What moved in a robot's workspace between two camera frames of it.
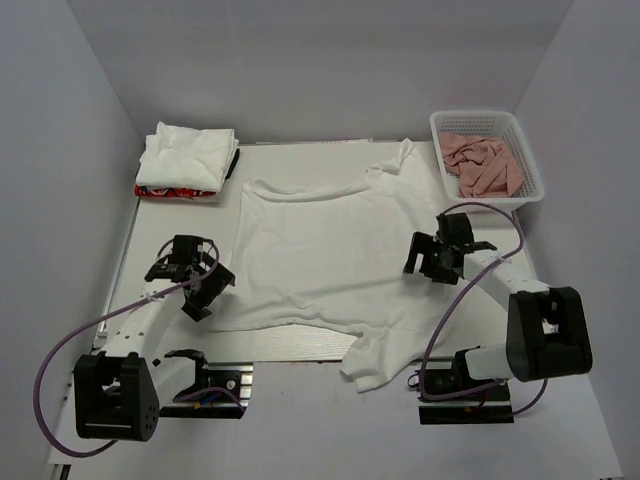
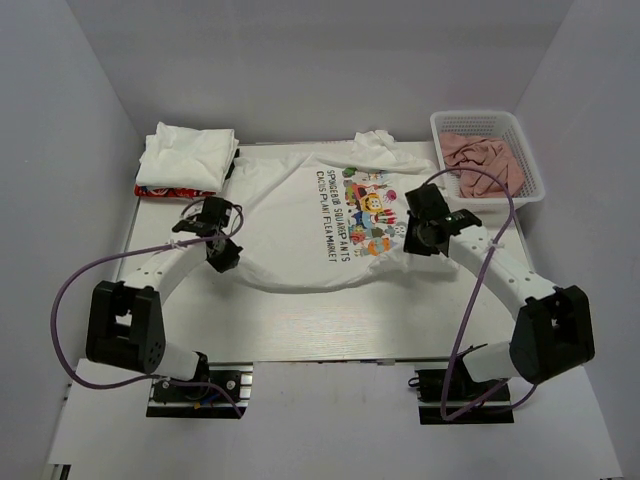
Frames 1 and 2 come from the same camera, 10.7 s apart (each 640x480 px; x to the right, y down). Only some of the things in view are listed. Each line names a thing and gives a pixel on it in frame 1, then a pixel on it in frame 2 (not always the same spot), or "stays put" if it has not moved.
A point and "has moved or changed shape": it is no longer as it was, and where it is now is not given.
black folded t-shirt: (233, 164) stays put
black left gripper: (219, 278) → (229, 259)
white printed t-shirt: (337, 260) has moved or changed shape
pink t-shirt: (485, 167) stays put
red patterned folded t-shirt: (170, 192) stays put
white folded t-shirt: (185, 158) stays put
